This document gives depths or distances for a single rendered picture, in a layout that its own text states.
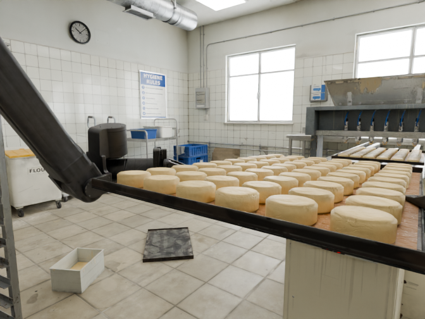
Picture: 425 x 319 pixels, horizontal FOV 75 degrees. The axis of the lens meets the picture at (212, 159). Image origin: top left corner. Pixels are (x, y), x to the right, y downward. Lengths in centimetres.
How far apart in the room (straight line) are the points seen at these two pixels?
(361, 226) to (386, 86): 143
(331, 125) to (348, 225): 150
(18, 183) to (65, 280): 187
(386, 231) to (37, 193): 377
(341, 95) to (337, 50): 325
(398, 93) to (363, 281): 97
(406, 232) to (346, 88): 141
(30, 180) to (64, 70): 173
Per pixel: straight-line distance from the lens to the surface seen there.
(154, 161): 56
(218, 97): 579
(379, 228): 25
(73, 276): 212
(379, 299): 105
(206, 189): 33
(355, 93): 168
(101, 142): 55
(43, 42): 467
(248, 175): 43
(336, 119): 173
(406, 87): 165
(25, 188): 382
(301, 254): 106
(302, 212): 27
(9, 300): 161
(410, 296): 181
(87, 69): 488
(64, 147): 51
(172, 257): 236
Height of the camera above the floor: 111
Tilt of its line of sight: 8 degrees down
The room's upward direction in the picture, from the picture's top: straight up
